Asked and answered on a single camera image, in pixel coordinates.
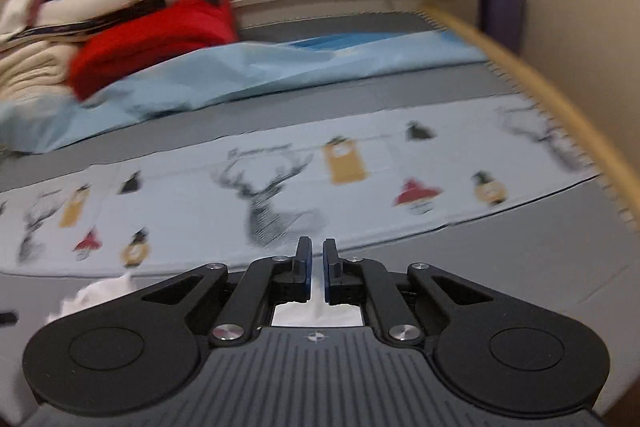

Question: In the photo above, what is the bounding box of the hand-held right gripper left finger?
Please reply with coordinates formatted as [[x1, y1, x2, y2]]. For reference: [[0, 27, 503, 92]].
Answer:
[[142, 236, 314, 348]]

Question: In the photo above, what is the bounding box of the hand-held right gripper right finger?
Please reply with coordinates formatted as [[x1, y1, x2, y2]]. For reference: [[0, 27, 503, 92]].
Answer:
[[322, 238, 485, 346]]

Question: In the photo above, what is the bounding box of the white cloth garment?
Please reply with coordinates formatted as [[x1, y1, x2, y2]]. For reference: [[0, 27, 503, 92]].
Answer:
[[45, 271, 364, 327]]

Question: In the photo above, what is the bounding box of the deer printed light blue cloth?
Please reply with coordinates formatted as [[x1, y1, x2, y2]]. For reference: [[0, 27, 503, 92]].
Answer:
[[0, 99, 601, 279]]

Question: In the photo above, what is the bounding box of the grey mattress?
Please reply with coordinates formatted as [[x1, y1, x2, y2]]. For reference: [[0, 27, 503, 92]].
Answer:
[[0, 9, 640, 427]]

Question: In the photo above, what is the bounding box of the light blue blanket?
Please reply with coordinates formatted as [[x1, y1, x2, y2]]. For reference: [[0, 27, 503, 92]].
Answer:
[[0, 29, 492, 154]]

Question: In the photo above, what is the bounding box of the red cloth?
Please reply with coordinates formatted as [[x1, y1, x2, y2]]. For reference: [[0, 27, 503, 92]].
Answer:
[[67, 0, 242, 102]]

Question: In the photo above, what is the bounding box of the purple bag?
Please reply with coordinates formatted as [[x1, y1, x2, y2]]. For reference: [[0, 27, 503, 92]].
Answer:
[[477, 0, 527, 56]]

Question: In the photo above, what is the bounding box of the white duvet with black band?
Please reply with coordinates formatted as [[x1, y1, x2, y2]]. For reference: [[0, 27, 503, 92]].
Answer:
[[0, 0, 187, 50]]

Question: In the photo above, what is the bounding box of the cream knit blanket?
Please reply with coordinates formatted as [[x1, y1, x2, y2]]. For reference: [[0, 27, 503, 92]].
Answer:
[[0, 38, 83, 106]]

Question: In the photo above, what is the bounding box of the wooden bed frame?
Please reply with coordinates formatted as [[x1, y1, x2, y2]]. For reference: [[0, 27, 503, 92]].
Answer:
[[419, 3, 640, 260]]

